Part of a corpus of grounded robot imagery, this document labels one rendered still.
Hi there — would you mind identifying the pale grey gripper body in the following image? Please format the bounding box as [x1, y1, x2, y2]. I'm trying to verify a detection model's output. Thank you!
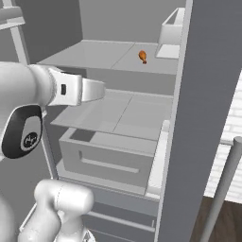
[80, 77, 107, 103]

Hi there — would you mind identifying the orange chicken drumstick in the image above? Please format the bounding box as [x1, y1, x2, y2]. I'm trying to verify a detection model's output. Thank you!
[138, 50, 148, 65]

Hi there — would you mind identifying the grey fridge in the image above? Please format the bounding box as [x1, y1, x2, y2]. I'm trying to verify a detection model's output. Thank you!
[0, 0, 187, 242]

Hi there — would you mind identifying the grey glass fridge shelf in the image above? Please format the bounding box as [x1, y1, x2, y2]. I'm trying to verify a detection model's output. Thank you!
[50, 89, 174, 142]
[37, 40, 180, 76]

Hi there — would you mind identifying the grey fridge drawer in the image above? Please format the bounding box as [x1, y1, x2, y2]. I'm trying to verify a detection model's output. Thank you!
[59, 126, 157, 188]

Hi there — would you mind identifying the white door shelf bin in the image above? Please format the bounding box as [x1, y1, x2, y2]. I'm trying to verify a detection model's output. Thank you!
[155, 7, 185, 60]

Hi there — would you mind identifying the grey fridge door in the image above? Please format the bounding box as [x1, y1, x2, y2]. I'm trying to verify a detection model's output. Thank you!
[155, 0, 242, 242]

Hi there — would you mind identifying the grey fridge door handle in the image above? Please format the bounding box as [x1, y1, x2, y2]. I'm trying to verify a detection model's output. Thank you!
[199, 136, 242, 242]

